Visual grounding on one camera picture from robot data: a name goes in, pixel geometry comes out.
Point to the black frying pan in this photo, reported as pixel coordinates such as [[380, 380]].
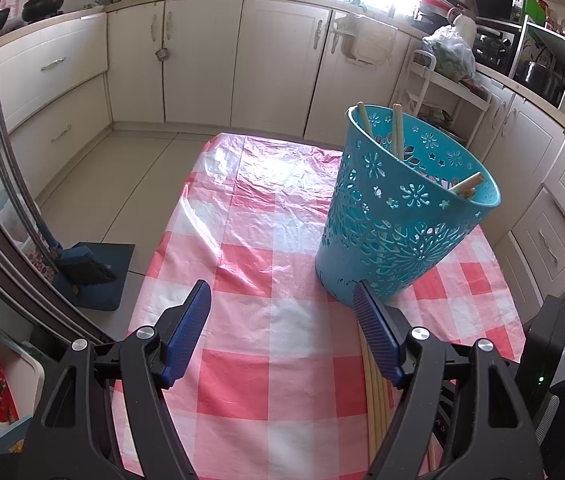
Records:
[[37, 10]]

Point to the red white checkered tablecloth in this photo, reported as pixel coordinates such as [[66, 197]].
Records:
[[275, 387]]

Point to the wooden chopstick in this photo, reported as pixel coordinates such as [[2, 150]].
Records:
[[398, 135], [467, 188], [383, 401], [379, 433], [370, 401]]

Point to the white plastic bag of greens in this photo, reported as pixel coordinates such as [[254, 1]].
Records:
[[454, 58]]

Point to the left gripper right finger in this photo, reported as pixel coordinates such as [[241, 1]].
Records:
[[385, 330]]

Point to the white hanging bag holder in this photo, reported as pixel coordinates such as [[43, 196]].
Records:
[[365, 41]]

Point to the teal perforated plastic basket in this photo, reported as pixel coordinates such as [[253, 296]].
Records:
[[390, 221]]

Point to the blue dustpan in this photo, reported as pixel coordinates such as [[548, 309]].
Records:
[[105, 297]]

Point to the white tiered storage rack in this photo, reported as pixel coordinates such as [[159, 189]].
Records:
[[454, 107]]

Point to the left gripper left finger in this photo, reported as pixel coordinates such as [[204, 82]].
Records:
[[179, 329]]

